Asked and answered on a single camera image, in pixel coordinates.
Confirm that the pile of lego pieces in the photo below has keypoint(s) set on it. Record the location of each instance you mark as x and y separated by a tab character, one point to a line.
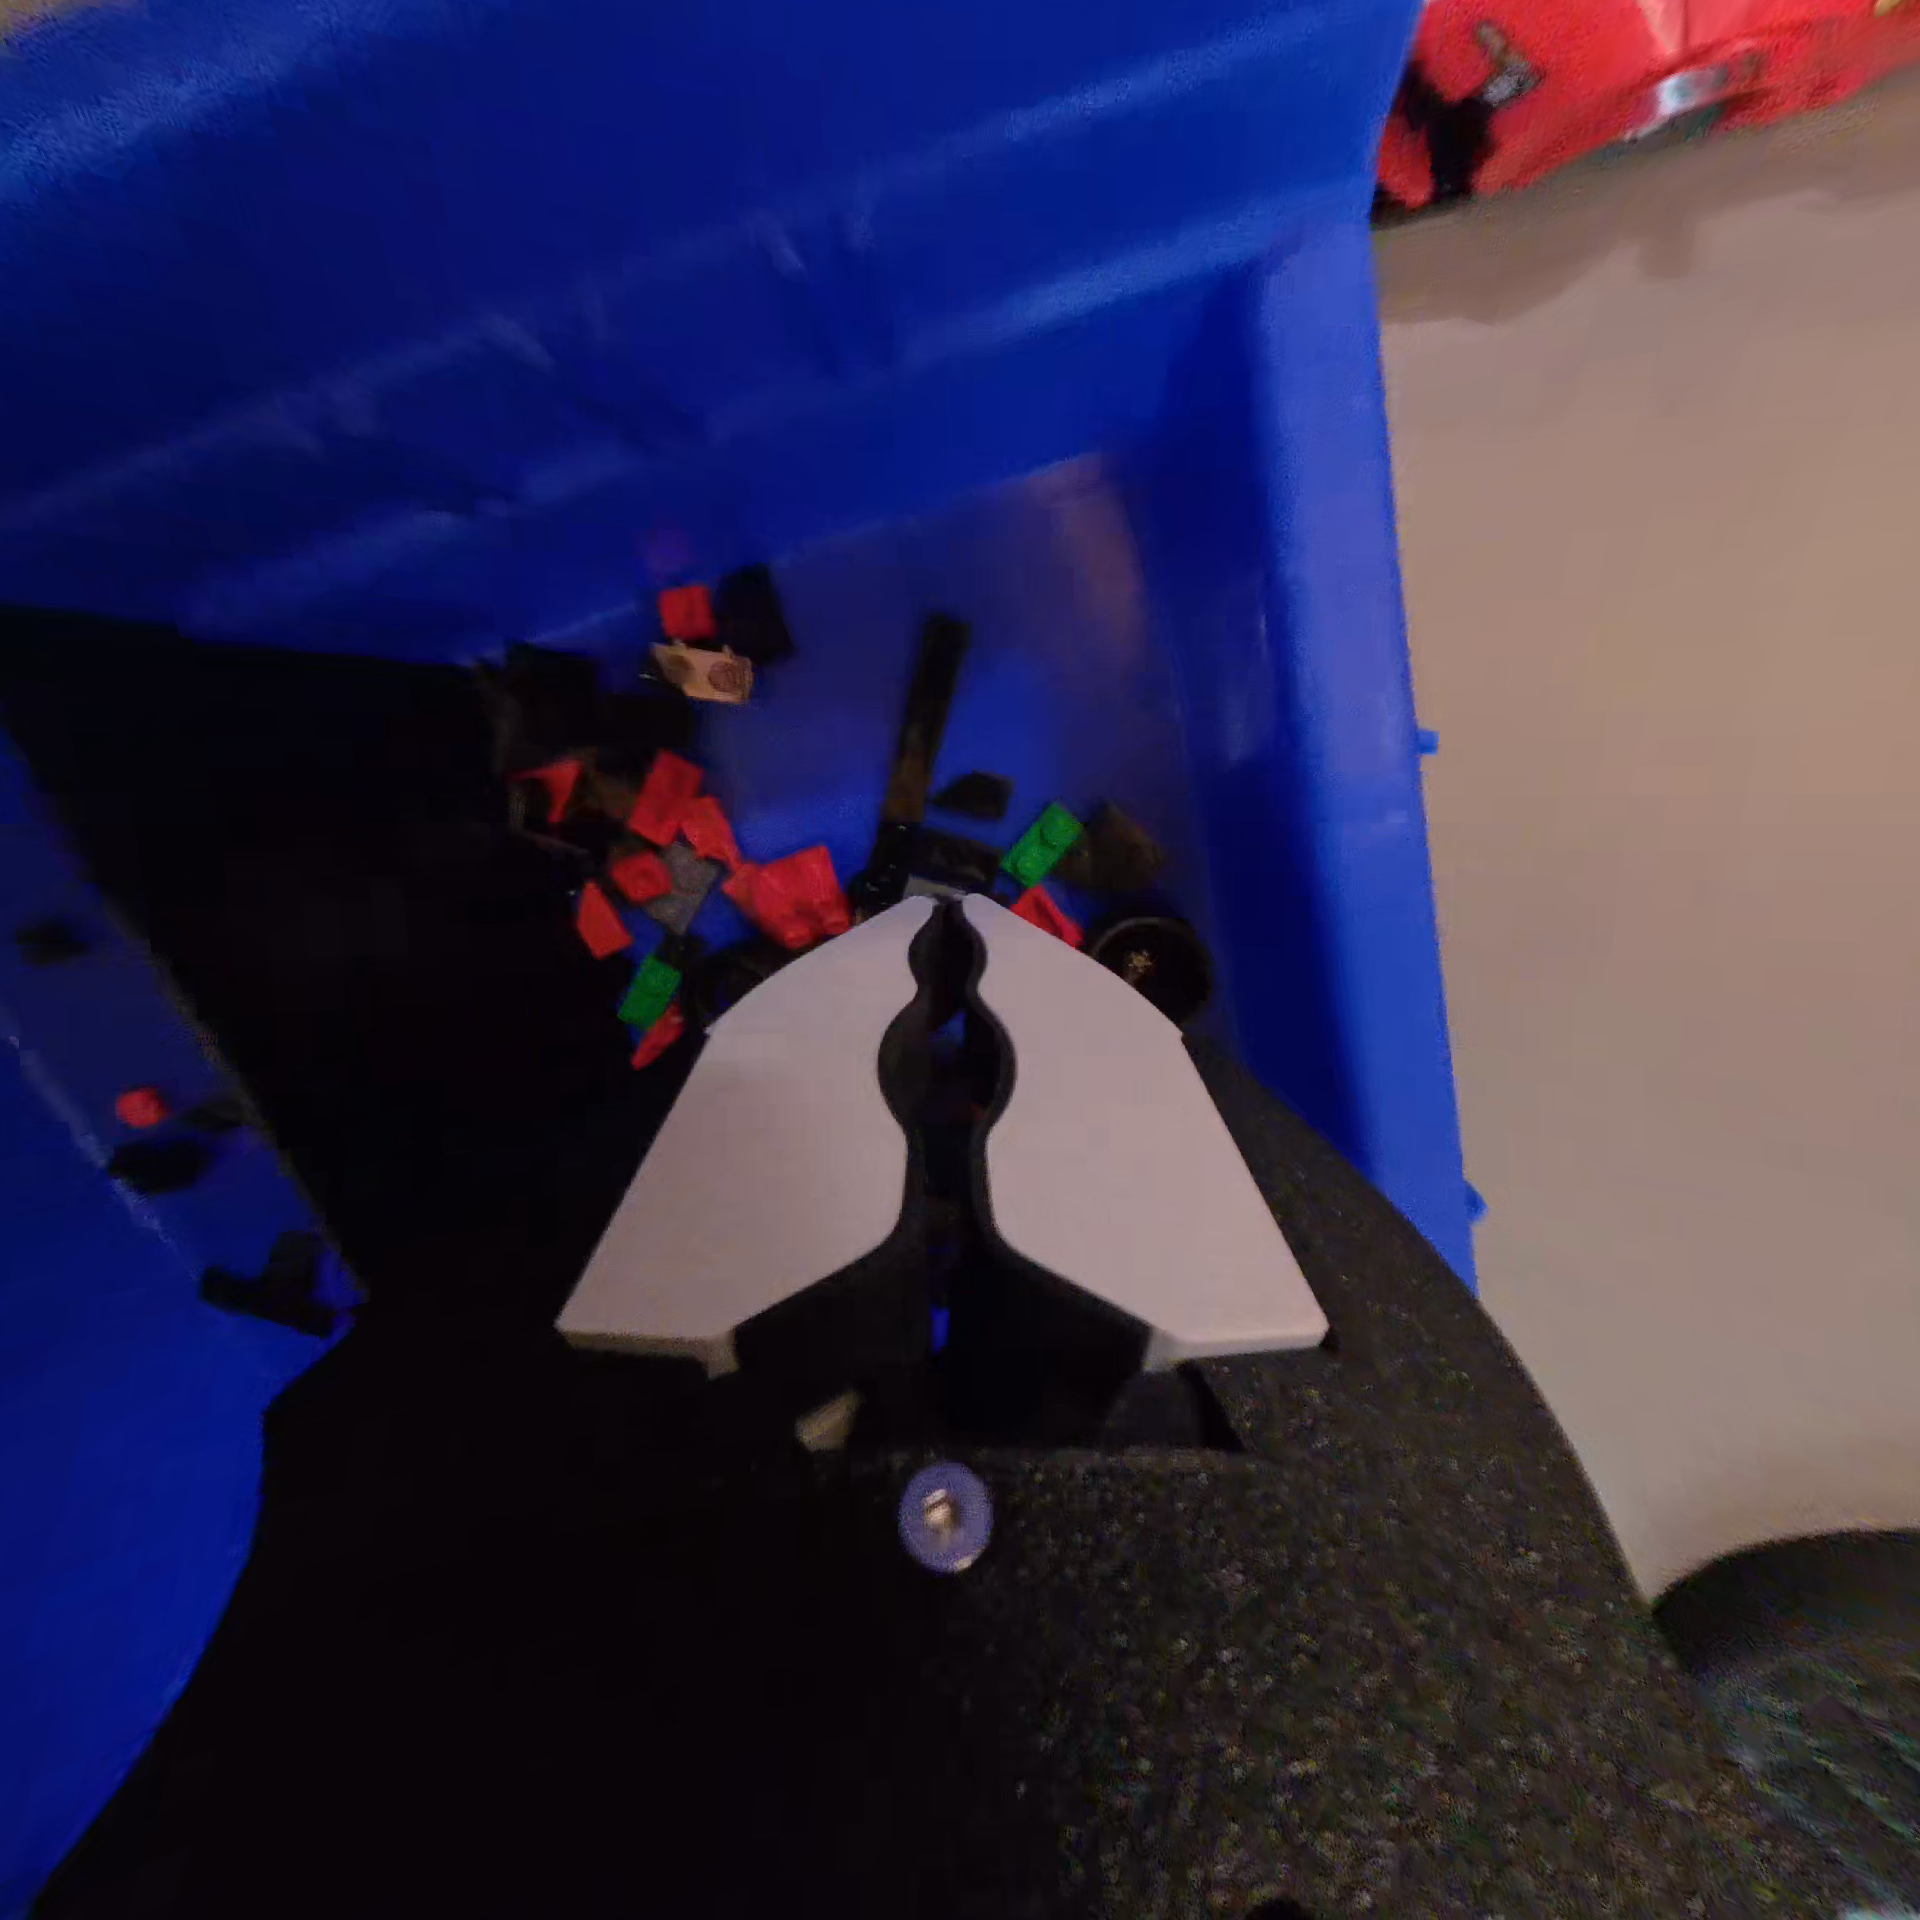
675	839

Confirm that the small black lego piece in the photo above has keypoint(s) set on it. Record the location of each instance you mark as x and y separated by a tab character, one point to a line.
158	1163

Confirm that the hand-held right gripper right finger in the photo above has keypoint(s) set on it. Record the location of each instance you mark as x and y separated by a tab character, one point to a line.
1141	1186

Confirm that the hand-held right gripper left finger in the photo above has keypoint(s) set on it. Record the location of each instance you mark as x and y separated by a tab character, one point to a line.
751	1186

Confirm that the red lego car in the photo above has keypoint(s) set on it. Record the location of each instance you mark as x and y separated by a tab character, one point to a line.
1622	77

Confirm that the blue plastic storage bin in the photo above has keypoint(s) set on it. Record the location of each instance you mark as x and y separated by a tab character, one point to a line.
751	300

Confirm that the black quilted pad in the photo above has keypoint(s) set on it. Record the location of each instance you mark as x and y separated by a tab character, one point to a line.
1799	1695

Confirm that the small red lego piece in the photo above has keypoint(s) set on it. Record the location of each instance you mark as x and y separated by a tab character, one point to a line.
140	1108

